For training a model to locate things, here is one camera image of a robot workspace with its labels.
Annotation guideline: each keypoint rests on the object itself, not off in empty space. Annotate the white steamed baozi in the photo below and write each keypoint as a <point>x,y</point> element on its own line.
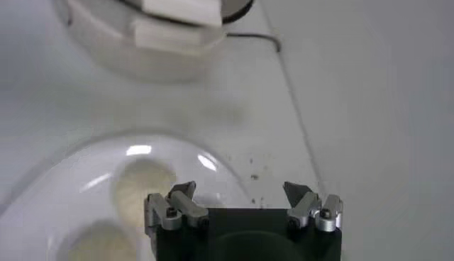
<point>99,246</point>
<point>142,191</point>

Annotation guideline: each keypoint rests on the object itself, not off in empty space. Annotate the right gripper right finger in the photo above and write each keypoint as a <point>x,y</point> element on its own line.
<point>308,207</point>

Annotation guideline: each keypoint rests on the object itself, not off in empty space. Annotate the cream electric cooker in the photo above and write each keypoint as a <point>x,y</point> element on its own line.
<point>142,64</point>

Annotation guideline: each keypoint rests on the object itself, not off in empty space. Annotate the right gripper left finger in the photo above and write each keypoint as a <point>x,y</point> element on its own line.
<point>177,209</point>

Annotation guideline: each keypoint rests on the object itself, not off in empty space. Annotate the white round plate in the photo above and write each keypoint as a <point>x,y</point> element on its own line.
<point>53,198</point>

